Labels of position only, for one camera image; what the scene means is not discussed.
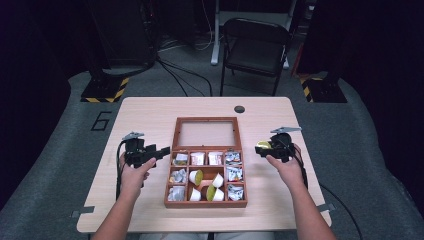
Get person's left hand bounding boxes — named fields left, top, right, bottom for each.
left=119, top=156, right=157, bottom=200

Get grey tape strip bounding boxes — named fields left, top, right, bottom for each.
left=70, top=205, right=96, bottom=219
left=316, top=202, right=336, bottom=213

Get hand-held gripper cable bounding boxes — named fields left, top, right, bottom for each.
left=281, top=138, right=309, bottom=190
left=114, top=139, right=129, bottom=201

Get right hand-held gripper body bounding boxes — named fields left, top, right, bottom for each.
left=270, top=126, right=303, bottom=164

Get person's legs in light trousers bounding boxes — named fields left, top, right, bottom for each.
left=138, top=231, right=276, bottom=240

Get white capsule with green lid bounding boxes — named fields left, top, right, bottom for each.
left=206, top=184, right=225, bottom=202

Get black cabinet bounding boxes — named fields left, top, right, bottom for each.
left=98, top=0, right=158, bottom=68

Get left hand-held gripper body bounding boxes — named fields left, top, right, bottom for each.
left=122, top=131, right=155, bottom=169

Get black floor cable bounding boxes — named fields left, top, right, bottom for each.
left=319, top=184, right=364, bottom=240

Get left hand-held gripper cable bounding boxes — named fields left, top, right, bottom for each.
left=114, top=139, right=129, bottom=201

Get wooden box with glass lid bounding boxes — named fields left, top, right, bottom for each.
left=163, top=116, right=249, bottom=210

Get stand base with hazard stripes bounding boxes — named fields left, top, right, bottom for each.
left=299, top=76, right=348, bottom=104
left=80, top=75, right=130, bottom=104

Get right hand-held gripper cable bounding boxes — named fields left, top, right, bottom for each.
left=281, top=138, right=309, bottom=190

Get black folding chair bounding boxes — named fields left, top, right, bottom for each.
left=219, top=17, right=292, bottom=97

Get silvery blue sachet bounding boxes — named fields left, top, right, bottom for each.
left=227, top=184, right=245, bottom=202
left=226, top=166, right=244, bottom=183
left=167, top=185, right=186, bottom=202
left=169, top=168, right=188, bottom=184
left=225, top=151, right=242, bottom=166
left=173, top=152, right=189, bottom=167

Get person's right hand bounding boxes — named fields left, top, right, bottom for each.
left=265, top=143, right=308, bottom=194

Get white red sachet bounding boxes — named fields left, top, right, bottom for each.
left=207, top=151, right=223, bottom=166
left=190, top=151, right=206, bottom=166

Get black cables on floor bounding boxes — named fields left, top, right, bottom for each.
left=155, top=55, right=214, bottom=98

